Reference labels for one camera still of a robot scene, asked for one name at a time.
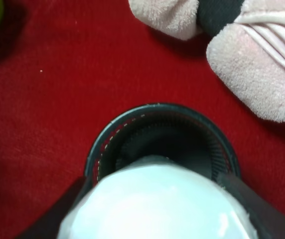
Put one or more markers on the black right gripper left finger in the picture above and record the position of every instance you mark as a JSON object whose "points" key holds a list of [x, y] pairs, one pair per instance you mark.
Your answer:
{"points": [[47, 226]]}

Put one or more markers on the black band on towel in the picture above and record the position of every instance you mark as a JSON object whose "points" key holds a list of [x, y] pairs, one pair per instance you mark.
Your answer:
{"points": [[214, 15]]}

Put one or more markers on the pink rolled towel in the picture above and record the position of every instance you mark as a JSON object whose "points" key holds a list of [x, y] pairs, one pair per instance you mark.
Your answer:
{"points": [[248, 55]]}

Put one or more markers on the white bottle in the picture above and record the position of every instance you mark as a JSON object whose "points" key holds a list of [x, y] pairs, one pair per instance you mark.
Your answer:
{"points": [[156, 199]]}

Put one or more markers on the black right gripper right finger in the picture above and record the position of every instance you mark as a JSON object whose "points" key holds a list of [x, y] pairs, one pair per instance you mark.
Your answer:
{"points": [[268, 221]]}

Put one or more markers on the white black-rimmed cylinder container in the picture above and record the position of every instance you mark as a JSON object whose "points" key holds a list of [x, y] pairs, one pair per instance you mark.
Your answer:
{"points": [[174, 131]]}

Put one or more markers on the red carpet mat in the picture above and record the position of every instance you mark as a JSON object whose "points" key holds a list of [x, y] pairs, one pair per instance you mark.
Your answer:
{"points": [[68, 67]]}

